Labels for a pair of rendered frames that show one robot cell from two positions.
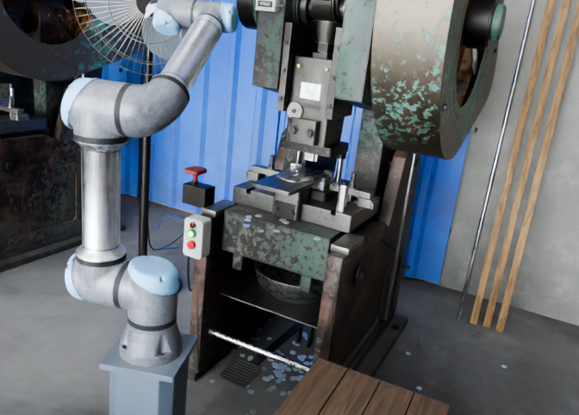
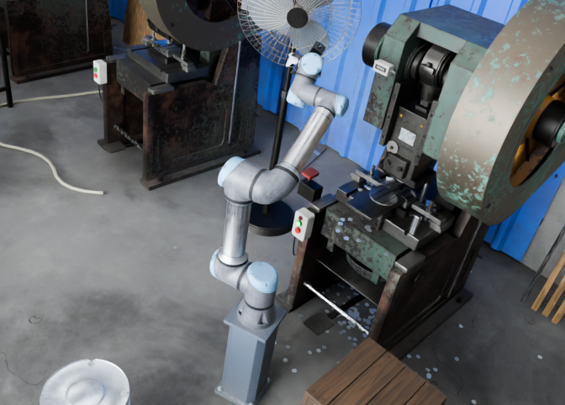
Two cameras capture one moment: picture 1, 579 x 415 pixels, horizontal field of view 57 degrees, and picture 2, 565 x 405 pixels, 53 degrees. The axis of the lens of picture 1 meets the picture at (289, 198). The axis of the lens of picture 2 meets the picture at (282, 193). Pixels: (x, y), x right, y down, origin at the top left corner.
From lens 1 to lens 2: 0.95 m
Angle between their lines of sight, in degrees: 22
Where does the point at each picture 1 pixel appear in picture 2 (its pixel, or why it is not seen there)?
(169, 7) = (299, 92)
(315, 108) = (409, 150)
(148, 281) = (258, 284)
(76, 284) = (216, 271)
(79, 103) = (229, 180)
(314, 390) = (356, 363)
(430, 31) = (479, 165)
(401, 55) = (457, 170)
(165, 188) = (300, 113)
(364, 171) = not seen: hidden behind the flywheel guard
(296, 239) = (373, 247)
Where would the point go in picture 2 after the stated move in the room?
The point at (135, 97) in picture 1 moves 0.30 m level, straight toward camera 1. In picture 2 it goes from (262, 186) to (254, 244)
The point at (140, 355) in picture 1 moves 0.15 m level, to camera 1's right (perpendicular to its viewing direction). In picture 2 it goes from (248, 322) to (286, 336)
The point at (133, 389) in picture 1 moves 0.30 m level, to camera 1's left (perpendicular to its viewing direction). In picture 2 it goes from (242, 338) to (172, 311)
